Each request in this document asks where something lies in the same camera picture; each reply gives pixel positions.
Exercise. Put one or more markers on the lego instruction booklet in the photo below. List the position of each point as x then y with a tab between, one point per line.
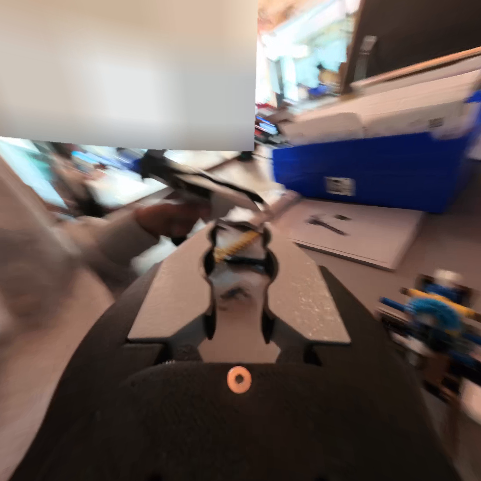
357	236

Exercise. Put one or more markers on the partly built lego model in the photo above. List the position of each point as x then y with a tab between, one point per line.
432	319

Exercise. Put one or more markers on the grey lego axle assembly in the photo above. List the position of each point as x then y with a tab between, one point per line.
235	294

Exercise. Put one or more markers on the dark wooden board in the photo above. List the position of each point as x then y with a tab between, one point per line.
413	26

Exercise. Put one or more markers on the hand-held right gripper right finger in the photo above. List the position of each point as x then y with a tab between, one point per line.
308	300

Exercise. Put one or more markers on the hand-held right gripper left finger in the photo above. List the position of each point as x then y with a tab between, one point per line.
169	300

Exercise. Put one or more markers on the long yellow lego beam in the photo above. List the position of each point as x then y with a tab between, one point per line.
235	246

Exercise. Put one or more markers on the person's left hand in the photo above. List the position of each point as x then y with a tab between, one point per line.
169	220

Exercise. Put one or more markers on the blue storage bin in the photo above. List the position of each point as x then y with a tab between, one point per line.
375	169

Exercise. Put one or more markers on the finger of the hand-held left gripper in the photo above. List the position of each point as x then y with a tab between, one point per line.
225	188

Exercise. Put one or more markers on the black lego beam assembly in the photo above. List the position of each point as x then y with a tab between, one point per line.
244	265

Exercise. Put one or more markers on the white cardboard box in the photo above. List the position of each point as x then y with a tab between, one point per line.
323	126

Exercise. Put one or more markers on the person's left forearm beige sleeve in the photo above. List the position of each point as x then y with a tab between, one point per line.
109	240

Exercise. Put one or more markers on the white printed box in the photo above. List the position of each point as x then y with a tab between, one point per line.
413	105

